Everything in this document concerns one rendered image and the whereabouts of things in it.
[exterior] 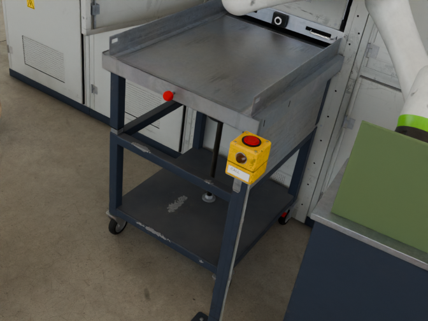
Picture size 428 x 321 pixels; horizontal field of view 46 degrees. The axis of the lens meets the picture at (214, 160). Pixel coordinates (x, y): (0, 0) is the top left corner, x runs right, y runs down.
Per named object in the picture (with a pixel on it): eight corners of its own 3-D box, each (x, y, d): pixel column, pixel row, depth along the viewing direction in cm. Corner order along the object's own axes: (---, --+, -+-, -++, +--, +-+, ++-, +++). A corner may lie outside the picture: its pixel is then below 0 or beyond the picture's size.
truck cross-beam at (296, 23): (339, 47, 199) (344, 32, 196) (224, 7, 220) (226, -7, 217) (344, 43, 203) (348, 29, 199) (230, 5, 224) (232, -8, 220)
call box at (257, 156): (250, 186, 129) (257, 153, 123) (223, 173, 132) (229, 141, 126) (265, 172, 135) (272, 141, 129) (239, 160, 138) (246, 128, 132)
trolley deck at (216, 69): (256, 137, 151) (260, 120, 147) (101, 68, 175) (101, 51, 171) (340, 70, 199) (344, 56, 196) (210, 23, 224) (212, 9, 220)
